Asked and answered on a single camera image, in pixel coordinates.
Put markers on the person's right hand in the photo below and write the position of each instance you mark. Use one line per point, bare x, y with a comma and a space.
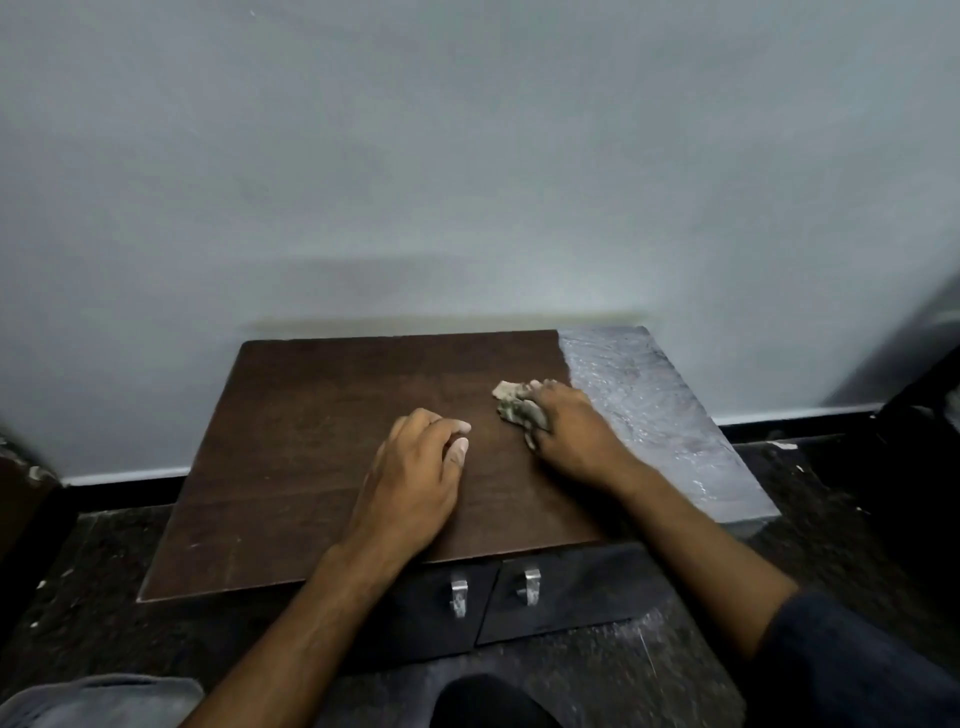
581, 442

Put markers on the person's right forearm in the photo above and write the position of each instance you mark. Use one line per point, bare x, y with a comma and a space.
697, 555

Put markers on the white perforated plastic basket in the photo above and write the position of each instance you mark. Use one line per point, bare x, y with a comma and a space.
97, 705

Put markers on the grey cleaning cloth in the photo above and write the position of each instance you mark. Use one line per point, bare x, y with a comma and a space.
517, 409

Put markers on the person's left hand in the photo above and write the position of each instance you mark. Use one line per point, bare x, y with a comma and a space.
409, 487

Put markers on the black metal bed frame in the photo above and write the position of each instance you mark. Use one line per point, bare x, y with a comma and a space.
922, 435

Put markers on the person's left forearm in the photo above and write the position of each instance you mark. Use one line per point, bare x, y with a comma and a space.
292, 645

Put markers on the brown wooden cabinet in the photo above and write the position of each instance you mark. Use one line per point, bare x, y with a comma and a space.
300, 465

